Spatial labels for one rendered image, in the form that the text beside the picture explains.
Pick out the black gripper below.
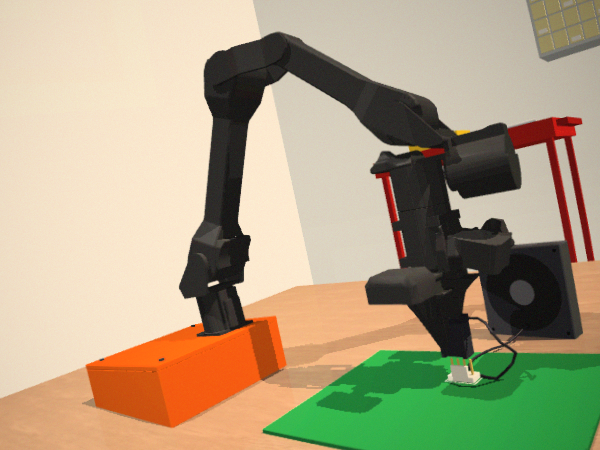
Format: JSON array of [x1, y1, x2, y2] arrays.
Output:
[[365, 201, 479, 349]]

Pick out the green flat board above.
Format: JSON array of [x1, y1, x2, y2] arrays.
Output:
[[262, 350, 600, 450]]

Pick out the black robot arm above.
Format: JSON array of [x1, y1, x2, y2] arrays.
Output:
[[179, 31, 522, 337]]

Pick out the black cooling fan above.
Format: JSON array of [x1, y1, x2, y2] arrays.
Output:
[[478, 240, 583, 339]]

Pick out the black fan cable with plug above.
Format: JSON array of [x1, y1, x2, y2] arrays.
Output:
[[440, 314, 528, 380]]

